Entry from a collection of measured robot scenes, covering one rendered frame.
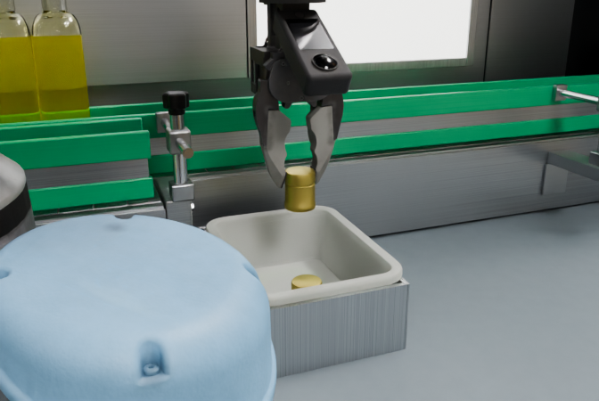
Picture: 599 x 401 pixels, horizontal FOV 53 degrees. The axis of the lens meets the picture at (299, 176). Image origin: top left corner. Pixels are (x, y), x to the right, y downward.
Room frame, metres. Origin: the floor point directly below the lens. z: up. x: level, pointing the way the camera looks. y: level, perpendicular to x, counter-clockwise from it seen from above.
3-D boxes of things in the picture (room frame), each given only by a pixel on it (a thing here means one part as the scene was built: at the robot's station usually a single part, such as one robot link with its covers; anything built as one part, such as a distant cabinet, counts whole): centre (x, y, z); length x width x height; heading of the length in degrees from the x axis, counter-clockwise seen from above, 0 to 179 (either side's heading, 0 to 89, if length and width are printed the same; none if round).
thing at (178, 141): (0.69, 0.15, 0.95); 0.17 x 0.03 x 0.12; 20
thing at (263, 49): (0.67, 0.01, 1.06); 0.09 x 0.08 x 0.12; 19
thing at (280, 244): (0.64, 0.00, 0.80); 0.22 x 0.17 x 0.09; 20
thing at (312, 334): (0.66, 0.01, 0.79); 0.27 x 0.17 x 0.08; 20
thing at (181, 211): (0.71, 0.15, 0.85); 0.09 x 0.04 x 0.07; 20
